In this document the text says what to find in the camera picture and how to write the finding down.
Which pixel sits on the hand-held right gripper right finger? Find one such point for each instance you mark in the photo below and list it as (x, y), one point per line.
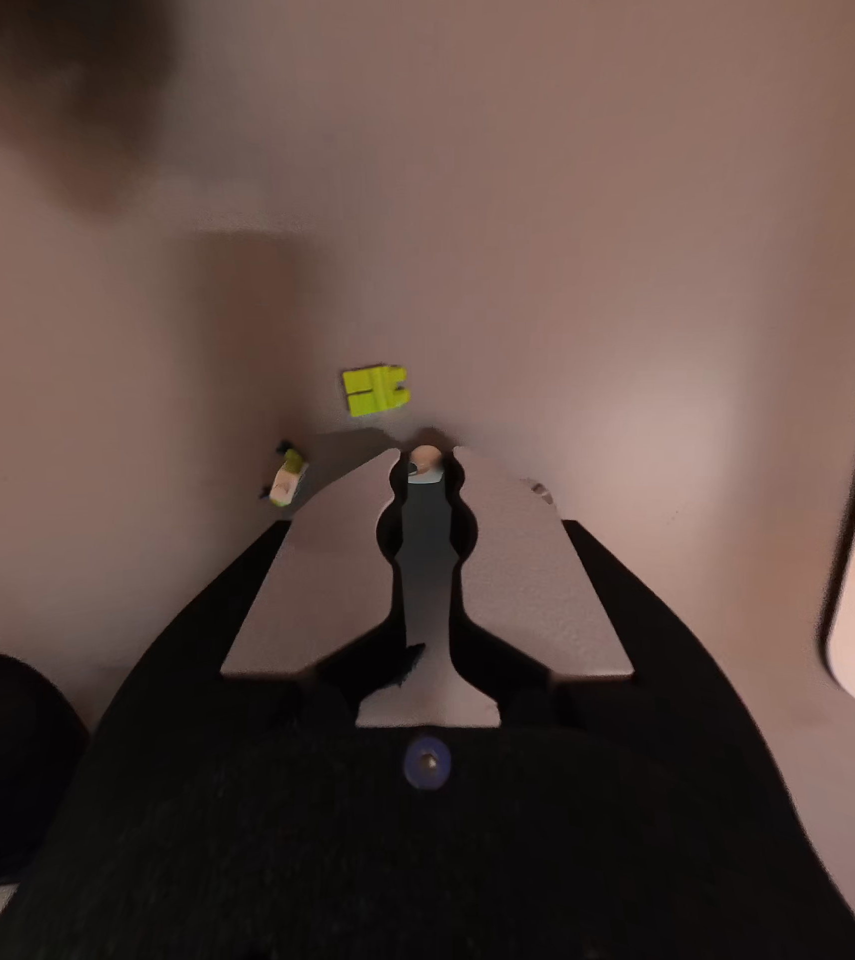
(548, 600)

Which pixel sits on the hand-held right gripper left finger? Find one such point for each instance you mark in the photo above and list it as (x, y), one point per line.
(308, 600)

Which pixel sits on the green white lego minifigure torso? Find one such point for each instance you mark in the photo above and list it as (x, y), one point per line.
(287, 479)

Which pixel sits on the small white round lego piece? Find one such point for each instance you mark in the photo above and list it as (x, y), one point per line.
(428, 458)

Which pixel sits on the lime green lego legs piece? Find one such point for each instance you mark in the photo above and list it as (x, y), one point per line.
(377, 390)

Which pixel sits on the black textured oval pad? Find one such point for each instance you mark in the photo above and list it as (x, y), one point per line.
(8, 773)

